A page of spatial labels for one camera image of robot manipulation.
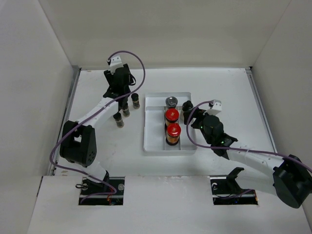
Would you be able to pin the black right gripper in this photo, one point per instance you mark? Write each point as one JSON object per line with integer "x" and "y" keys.
{"x": 200, "y": 113}

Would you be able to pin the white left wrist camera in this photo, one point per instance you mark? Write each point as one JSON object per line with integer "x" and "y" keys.
{"x": 114, "y": 63}

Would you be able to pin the white salt knob-top bottle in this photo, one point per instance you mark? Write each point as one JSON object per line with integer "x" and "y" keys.
{"x": 186, "y": 107}

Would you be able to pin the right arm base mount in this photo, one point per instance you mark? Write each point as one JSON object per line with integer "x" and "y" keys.
{"x": 226, "y": 191}

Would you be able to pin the white divided organizer tray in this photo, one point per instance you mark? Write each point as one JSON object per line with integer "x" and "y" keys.
{"x": 154, "y": 130}

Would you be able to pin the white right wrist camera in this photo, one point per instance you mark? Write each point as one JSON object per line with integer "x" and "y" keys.
{"x": 215, "y": 107}

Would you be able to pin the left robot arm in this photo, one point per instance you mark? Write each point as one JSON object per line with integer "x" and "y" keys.
{"x": 79, "y": 145}

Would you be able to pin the red-lid sauce jar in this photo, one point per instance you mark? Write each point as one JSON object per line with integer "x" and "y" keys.
{"x": 171, "y": 116}
{"x": 173, "y": 134}

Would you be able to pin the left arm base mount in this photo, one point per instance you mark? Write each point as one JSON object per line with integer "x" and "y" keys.
{"x": 93, "y": 194}

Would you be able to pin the small black-cap spice bottle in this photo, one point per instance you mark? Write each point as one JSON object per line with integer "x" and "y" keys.
{"x": 135, "y": 100}

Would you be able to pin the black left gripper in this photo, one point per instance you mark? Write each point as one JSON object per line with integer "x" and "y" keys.
{"x": 110, "y": 77}

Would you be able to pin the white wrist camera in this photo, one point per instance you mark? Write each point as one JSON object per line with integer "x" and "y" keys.
{"x": 215, "y": 107}
{"x": 114, "y": 63}

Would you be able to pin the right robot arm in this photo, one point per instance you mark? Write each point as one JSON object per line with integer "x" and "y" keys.
{"x": 288, "y": 177}

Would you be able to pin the black-label spice bottle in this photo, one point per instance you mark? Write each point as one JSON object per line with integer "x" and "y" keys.
{"x": 125, "y": 110}

